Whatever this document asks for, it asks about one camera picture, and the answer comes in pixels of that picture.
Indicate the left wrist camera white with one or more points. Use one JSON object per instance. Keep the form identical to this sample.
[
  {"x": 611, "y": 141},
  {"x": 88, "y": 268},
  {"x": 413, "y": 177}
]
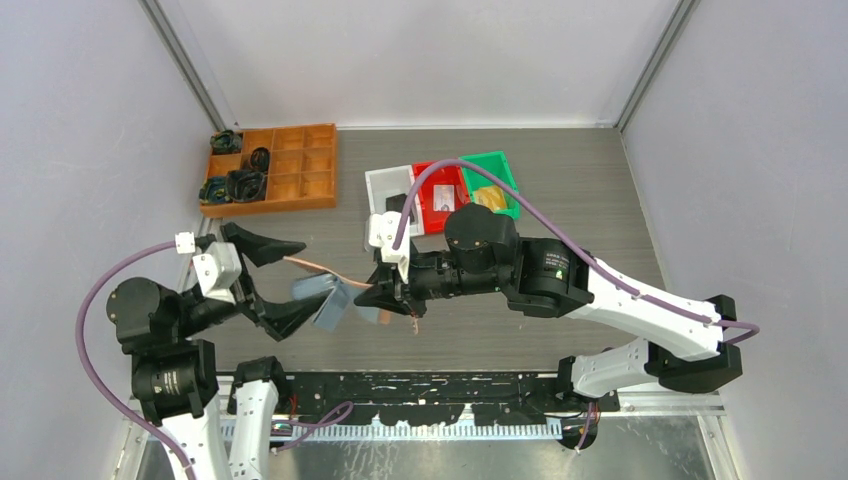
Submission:
[{"x": 213, "y": 264}]

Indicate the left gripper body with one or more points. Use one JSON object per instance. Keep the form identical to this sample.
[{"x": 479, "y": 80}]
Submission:
[{"x": 199, "y": 310}]

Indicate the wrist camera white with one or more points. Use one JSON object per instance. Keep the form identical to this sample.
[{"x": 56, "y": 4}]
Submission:
[
  {"x": 213, "y": 264},
  {"x": 386, "y": 235}
]

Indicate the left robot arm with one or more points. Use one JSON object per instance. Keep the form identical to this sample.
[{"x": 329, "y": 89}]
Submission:
[{"x": 173, "y": 372}]

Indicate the orange compartment tray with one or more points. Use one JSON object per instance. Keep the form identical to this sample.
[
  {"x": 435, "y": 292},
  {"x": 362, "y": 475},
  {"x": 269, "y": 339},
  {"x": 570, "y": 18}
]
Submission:
[{"x": 302, "y": 175}]

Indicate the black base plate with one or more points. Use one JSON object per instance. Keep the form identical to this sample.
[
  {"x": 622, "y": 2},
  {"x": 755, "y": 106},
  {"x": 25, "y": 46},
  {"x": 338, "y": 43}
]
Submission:
[{"x": 496, "y": 398}]

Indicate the black card in white bin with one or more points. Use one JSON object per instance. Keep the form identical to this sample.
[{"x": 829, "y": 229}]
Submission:
[{"x": 396, "y": 203}]

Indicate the green plastic bin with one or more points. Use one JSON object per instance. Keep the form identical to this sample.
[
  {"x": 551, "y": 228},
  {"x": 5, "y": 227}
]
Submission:
[{"x": 497, "y": 164}]

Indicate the black coiled strap small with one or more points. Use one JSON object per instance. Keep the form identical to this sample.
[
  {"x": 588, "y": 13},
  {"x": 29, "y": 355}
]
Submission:
[{"x": 259, "y": 160}]

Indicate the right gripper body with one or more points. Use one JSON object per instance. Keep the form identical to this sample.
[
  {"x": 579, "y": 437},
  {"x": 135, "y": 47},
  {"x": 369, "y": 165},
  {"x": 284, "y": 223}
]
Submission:
[{"x": 436, "y": 281}]

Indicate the aluminium rail front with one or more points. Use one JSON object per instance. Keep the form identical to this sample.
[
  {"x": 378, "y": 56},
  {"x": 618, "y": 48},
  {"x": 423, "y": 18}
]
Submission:
[{"x": 640, "y": 402}]

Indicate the black coiled strap large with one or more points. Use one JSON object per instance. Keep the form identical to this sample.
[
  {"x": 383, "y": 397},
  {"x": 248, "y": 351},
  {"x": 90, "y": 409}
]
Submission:
[{"x": 246, "y": 186}]

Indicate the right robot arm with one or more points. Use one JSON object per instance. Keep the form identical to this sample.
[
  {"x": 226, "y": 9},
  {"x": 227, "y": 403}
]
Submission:
[{"x": 676, "y": 342}]

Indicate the white plastic bin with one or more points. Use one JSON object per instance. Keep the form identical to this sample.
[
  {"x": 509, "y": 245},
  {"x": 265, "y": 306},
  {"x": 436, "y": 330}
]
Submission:
[{"x": 386, "y": 183}]

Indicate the pink leather card holder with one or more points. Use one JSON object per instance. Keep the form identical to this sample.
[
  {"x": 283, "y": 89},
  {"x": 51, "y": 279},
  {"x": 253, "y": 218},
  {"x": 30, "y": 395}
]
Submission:
[{"x": 340, "y": 292}]

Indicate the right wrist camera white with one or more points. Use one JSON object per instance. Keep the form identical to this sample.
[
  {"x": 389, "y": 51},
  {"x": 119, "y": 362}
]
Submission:
[{"x": 386, "y": 235}]

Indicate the gold card in green bin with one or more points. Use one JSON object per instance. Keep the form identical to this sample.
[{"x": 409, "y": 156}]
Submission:
[{"x": 491, "y": 197}]

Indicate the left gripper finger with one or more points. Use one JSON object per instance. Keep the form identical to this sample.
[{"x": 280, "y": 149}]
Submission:
[
  {"x": 258, "y": 249},
  {"x": 280, "y": 321}
]

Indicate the card in red bin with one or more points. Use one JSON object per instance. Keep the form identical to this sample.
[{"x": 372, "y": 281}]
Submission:
[{"x": 443, "y": 198}]

